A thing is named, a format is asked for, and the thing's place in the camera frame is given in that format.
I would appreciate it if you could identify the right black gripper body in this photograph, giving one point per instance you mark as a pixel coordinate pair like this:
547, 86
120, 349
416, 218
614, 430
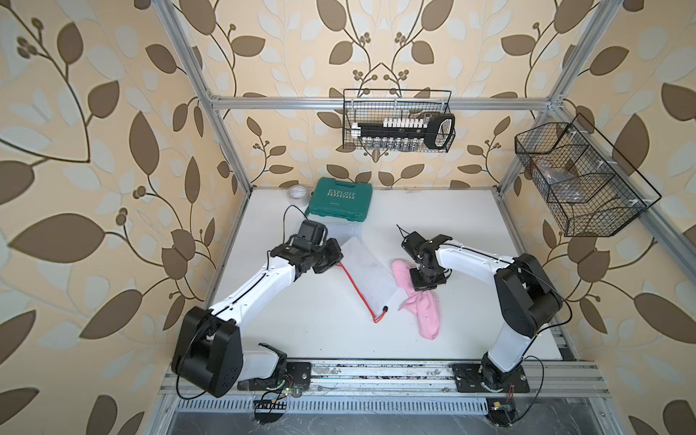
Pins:
422, 279

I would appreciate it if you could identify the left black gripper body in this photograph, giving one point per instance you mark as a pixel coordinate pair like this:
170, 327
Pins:
323, 256

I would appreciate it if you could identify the pink wiping cloth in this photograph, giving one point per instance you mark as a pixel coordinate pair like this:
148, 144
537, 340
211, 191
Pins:
423, 304

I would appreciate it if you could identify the clear mesh document bag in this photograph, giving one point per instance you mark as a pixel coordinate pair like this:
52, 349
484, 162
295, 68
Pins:
373, 283

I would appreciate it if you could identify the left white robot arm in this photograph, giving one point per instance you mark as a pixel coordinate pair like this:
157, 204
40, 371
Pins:
209, 352

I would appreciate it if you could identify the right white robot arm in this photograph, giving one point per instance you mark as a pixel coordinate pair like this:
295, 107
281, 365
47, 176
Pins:
528, 301

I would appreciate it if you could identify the stack of clear document bags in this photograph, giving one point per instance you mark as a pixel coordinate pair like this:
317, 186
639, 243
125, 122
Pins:
341, 229

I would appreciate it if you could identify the plastic bag in right basket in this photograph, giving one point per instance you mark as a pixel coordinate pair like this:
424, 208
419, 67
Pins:
563, 186

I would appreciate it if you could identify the clear tape roll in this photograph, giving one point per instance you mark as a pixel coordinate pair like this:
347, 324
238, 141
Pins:
299, 195

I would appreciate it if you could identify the green plastic tool case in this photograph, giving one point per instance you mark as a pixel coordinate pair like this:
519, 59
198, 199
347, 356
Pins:
341, 199

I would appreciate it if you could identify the black white tool in basket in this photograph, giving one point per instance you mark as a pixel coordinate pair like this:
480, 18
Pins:
435, 132

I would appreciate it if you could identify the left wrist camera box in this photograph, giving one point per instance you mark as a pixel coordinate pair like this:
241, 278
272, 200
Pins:
313, 232

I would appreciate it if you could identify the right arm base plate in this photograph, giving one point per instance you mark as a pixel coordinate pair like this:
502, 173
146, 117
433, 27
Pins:
475, 377

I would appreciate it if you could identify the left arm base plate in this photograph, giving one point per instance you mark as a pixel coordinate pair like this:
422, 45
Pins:
292, 377

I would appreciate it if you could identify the black wire basket back wall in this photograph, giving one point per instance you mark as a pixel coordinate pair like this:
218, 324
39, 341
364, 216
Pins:
373, 105

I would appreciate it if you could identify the black wire basket wall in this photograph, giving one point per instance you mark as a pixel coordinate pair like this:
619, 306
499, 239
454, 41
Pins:
615, 192
373, 105

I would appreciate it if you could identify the aluminium front rail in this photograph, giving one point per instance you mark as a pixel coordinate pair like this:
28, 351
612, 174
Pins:
375, 378

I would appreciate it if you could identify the black wire basket right wall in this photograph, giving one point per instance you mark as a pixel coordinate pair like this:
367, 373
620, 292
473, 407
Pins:
615, 192

